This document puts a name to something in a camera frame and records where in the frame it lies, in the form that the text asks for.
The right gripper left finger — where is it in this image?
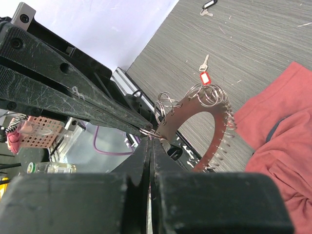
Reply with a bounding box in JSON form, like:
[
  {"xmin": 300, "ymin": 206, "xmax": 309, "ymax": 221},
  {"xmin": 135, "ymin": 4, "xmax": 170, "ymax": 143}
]
[{"xmin": 0, "ymin": 139, "xmax": 149, "ymax": 234}]

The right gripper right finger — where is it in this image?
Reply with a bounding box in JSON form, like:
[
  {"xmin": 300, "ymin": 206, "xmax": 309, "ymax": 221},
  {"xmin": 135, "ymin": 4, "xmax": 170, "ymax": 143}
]
[{"xmin": 150, "ymin": 139, "xmax": 294, "ymax": 234}]

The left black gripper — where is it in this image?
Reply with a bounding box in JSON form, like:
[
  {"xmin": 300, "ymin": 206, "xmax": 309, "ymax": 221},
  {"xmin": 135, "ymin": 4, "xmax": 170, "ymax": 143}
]
[{"xmin": 0, "ymin": 1, "xmax": 154, "ymax": 137}]

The pink perforated basket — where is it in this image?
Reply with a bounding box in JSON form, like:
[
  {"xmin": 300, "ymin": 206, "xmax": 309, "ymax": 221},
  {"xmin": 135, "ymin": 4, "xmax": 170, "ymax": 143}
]
[{"xmin": 17, "ymin": 117, "xmax": 64, "ymax": 149}]

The clear glass jar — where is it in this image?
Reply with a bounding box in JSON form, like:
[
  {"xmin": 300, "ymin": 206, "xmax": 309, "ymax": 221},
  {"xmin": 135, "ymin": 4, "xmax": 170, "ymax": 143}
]
[{"xmin": 26, "ymin": 162, "xmax": 76, "ymax": 174}]

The dark red shirt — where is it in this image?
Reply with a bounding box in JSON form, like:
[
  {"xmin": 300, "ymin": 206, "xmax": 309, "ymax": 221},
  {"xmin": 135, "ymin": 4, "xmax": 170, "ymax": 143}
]
[{"xmin": 234, "ymin": 62, "xmax": 312, "ymax": 234}]

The key with red tag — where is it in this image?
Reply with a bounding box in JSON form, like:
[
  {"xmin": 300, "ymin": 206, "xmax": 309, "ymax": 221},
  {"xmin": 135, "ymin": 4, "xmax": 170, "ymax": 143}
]
[{"xmin": 199, "ymin": 55, "xmax": 211, "ymax": 85}]

